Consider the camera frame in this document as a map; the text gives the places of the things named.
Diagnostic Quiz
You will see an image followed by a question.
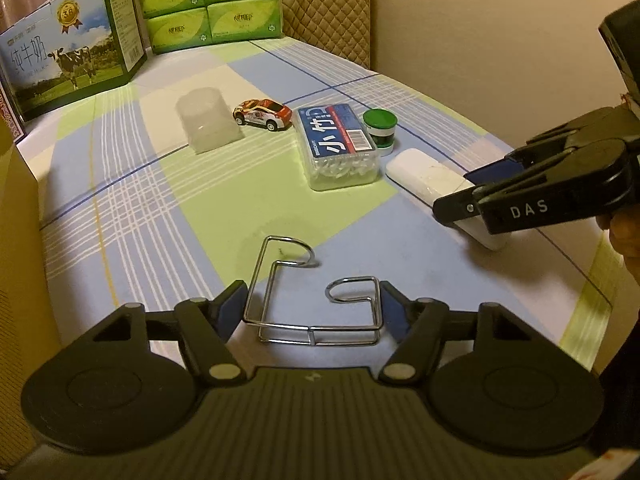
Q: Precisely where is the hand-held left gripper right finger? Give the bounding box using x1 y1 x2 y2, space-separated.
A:
378 280 543 383

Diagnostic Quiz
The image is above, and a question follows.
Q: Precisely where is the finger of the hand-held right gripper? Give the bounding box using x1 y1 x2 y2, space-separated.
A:
432 137 632 236
464 106 640 187

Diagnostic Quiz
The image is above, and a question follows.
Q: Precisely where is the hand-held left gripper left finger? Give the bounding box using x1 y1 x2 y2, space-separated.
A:
85 281 249 385

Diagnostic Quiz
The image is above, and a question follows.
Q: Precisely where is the metal wire hook rack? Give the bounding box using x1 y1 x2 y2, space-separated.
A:
243 235 384 347

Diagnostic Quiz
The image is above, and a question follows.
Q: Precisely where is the white oblong case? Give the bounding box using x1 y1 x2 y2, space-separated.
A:
385 147 508 252

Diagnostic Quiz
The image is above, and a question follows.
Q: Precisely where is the green lid small jar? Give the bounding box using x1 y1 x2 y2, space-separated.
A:
362 109 399 157

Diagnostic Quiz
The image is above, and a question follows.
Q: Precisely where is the clear floss pick box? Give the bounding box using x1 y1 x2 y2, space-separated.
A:
295 104 381 192

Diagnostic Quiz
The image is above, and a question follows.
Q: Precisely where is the clear plastic cup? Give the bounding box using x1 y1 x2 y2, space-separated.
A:
175 87 246 154

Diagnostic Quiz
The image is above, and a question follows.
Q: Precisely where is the red orange toy car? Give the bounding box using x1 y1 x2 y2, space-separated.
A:
232 97 293 132

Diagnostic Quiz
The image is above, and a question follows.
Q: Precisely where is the brown cardboard box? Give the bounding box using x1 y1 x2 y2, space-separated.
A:
0 122 66 466

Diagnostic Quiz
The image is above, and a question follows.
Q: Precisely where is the person's right hand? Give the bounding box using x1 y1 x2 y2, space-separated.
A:
606 210 640 283

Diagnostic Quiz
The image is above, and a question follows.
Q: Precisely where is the plaid tablecloth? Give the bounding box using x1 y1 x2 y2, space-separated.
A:
15 37 616 376

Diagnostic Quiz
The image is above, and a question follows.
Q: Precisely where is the beige quilted chair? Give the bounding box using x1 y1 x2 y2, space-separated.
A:
277 0 374 72

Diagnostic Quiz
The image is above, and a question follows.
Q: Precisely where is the blue milk carton box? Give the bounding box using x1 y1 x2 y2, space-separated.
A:
0 80 26 147

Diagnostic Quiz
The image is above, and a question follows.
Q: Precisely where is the cow print milk box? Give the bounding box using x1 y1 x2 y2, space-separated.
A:
0 0 149 122

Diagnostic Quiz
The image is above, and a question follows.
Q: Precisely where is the stack of green tissue packs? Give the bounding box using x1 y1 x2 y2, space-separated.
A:
130 0 284 56

